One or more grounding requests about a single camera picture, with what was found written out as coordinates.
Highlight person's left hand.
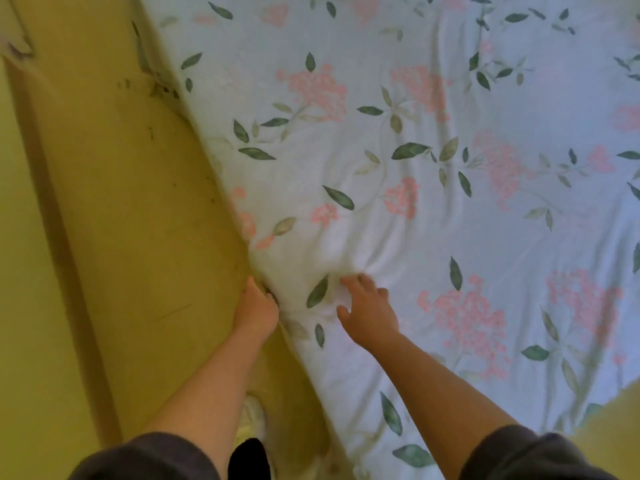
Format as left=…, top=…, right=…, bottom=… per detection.
left=232, top=275, right=281, bottom=344

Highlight person's right hand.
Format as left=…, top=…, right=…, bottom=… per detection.
left=335, top=273, right=401, bottom=349

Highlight floral leaf print bed sheet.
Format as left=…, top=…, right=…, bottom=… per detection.
left=131, top=0, right=640, bottom=480

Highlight person's right forearm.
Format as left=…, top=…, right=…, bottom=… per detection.
left=372, top=330, right=519, bottom=480

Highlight person's left forearm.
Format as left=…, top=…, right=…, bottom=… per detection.
left=142, top=324, right=273, bottom=480

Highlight person's white left shoe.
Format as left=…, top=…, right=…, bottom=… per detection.
left=235, top=392, right=269, bottom=448

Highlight person's black trousers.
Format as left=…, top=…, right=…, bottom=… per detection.
left=228, top=438, right=273, bottom=480

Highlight dark grey left sleeve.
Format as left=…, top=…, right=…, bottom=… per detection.
left=67, top=432, right=221, bottom=480

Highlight dark grey sleeve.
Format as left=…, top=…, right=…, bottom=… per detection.
left=459, top=424, right=621, bottom=480
left=67, top=432, right=221, bottom=480

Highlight dark grey right sleeve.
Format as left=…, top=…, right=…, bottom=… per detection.
left=459, top=424, right=621, bottom=480

